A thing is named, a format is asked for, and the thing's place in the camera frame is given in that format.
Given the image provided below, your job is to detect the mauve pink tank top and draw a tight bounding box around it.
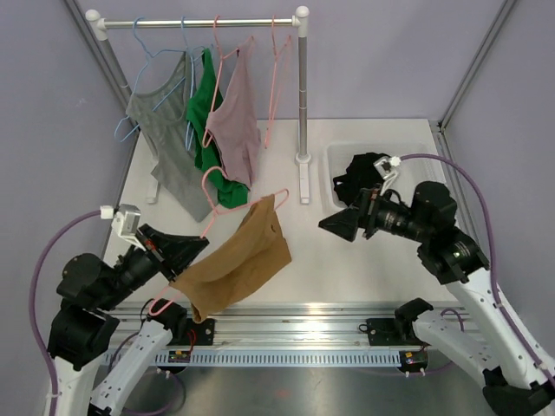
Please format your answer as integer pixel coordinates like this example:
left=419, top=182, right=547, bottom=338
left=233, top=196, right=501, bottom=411
left=206, top=42, right=261, bottom=188

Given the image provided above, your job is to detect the green tank top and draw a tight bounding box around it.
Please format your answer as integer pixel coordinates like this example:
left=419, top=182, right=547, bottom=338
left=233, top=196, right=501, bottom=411
left=186, top=49, right=248, bottom=209

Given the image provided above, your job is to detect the aluminium front rail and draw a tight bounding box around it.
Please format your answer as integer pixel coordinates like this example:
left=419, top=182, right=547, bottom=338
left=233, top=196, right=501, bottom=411
left=103, top=302, right=469, bottom=348

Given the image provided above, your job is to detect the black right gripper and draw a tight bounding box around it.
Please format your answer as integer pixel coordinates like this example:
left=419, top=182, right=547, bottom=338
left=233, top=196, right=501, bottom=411
left=319, top=184, right=430, bottom=243

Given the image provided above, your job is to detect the blue hanger left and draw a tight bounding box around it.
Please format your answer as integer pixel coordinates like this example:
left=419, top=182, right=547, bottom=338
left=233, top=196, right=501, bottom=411
left=114, top=16, right=192, bottom=143

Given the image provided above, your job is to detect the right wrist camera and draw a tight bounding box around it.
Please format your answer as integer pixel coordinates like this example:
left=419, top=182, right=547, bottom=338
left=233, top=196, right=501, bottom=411
left=374, top=156, right=402, bottom=193

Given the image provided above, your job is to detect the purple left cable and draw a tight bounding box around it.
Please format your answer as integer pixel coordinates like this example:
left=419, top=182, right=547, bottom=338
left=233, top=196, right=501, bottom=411
left=33, top=210, right=105, bottom=416

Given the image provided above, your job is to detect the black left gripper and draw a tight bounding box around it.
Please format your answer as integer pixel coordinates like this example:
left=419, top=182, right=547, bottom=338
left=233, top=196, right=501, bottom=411
left=98, top=222, right=210, bottom=310

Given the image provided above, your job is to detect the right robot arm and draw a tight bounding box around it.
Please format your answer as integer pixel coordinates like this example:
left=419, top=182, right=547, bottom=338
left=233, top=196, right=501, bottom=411
left=318, top=181, right=554, bottom=415

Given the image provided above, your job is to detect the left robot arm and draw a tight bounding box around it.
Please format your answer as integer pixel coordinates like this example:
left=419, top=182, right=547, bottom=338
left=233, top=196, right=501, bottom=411
left=47, top=224, right=209, bottom=415

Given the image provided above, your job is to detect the white plastic laundry basket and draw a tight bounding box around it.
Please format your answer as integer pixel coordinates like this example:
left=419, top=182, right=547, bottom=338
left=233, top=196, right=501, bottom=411
left=319, top=140, right=447, bottom=214

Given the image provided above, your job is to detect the mustard brown tank top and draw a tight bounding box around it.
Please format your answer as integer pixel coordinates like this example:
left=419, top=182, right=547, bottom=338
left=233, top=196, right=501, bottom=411
left=170, top=194, right=291, bottom=323

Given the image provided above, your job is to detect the metal clothes rack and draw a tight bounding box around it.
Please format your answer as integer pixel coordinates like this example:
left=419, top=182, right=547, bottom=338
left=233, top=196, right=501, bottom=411
left=85, top=5, right=311, bottom=205

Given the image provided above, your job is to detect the black tank top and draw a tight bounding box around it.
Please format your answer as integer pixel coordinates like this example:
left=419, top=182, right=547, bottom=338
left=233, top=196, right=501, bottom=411
left=333, top=153, right=387, bottom=205

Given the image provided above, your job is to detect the pink hanger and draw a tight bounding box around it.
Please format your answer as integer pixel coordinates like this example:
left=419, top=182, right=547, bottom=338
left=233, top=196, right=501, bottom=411
left=264, top=16, right=292, bottom=149
left=200, top=15, right=255, bottom=148
left=148, top=166, right=263, bottom=316

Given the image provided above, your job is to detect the white slotted cable duct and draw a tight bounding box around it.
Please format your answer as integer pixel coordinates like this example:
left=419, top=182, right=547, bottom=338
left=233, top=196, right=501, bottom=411
left=150, top=348, right=401, bottom=367

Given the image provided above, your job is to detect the grey tank top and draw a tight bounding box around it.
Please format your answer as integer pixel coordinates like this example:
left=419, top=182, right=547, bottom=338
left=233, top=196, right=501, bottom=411
left=126, top=53, right=212, bottom=223

